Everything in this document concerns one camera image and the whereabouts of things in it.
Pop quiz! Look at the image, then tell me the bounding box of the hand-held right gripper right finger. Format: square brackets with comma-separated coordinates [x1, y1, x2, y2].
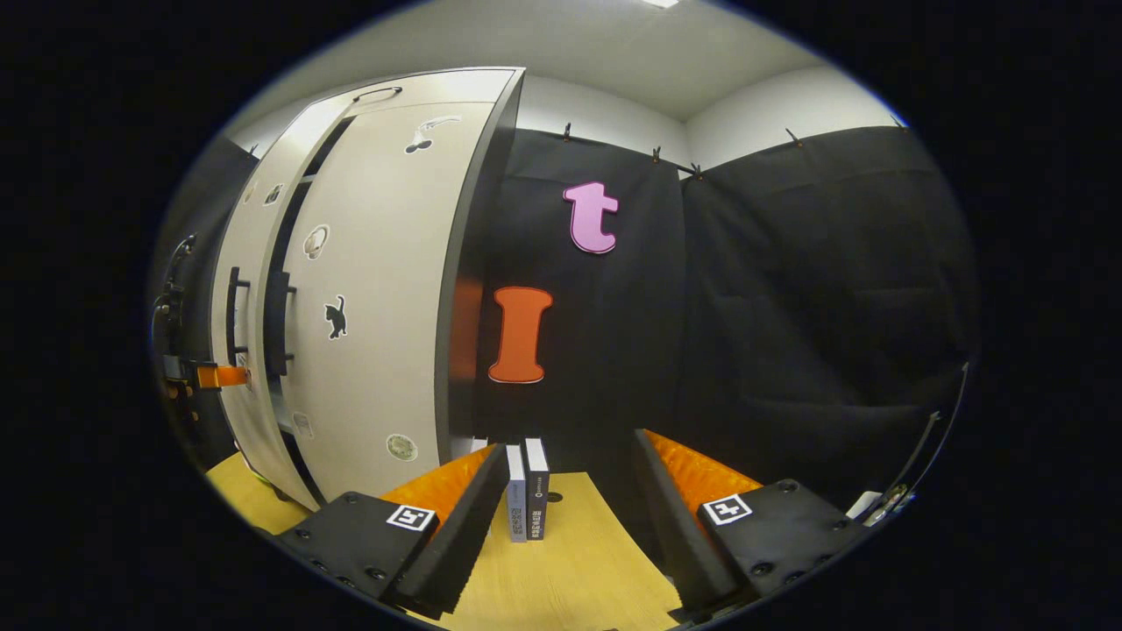
[631, 428, 869, 614]

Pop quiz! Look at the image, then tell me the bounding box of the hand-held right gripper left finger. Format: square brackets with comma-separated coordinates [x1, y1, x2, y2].
[279, 443, 511, 619]

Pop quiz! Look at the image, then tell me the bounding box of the white door with phone sticker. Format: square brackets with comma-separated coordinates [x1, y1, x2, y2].
[209, 112, 352, 514]

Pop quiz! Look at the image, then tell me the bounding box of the white door with cat sticker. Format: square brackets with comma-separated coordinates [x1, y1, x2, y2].
[279, 99, 497, 507]

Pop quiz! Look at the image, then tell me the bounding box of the white side desk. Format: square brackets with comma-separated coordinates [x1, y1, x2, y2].
[846, 489, 917, 528]

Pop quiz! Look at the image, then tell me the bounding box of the white and grey cabinet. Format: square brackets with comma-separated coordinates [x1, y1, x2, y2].
[210, 67, 527, 514]

